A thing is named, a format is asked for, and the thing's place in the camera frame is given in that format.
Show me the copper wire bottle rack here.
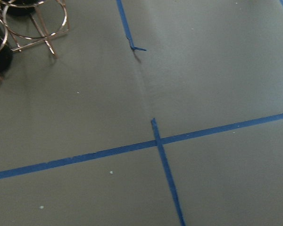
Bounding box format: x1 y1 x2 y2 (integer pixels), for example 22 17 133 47
0 0 70 81

